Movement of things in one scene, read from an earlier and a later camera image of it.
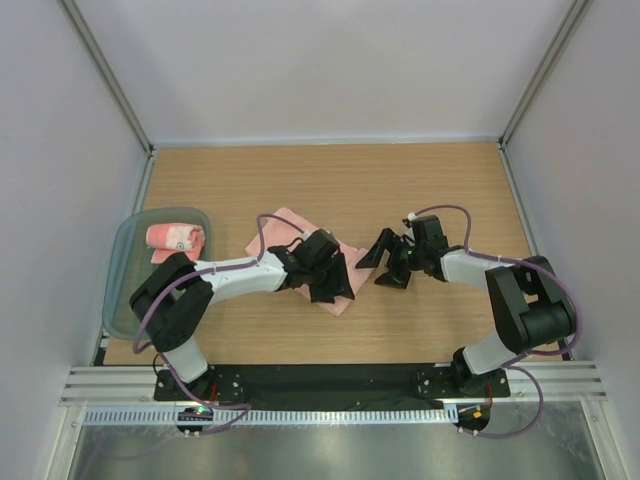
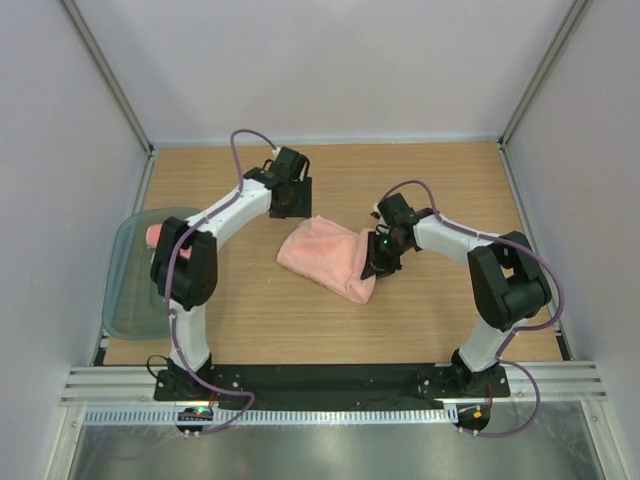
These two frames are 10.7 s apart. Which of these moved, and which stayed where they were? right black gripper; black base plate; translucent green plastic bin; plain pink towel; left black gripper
Moved: left black gripper; right black gripper; plain pink towel
Stayed: black base plate; translucent green plastic bin
